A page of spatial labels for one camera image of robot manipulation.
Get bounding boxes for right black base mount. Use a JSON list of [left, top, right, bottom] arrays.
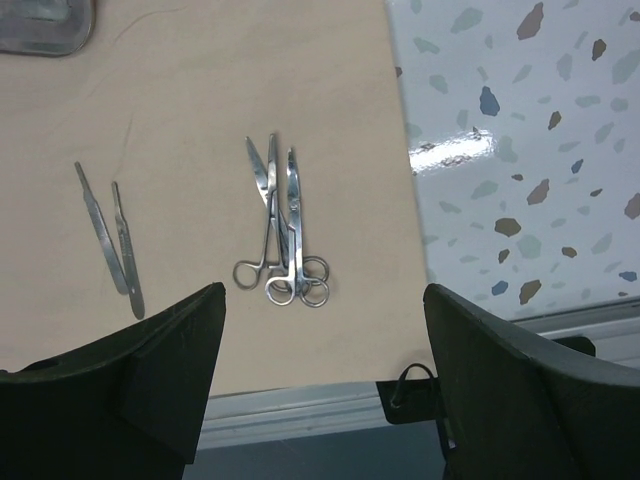
[[376, 334, 617, 433]]

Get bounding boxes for steel surgical scissors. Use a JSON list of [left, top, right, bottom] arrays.
[[245, 134, 330, 281]]

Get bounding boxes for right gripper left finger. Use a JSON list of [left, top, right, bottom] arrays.
[[1, 283, 225, 479]]

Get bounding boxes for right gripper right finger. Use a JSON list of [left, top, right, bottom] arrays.
[[423, 284, 639, 479]]

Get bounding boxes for steel instrument tray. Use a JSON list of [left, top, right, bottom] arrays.
[[1, 0, 97, 57]]

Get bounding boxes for aluminium front rail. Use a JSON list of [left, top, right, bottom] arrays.
[[197, 297, 639, 451]]

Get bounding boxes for steel needle holder clamp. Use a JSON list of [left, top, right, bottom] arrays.
[[232, 133, 286, 291]]

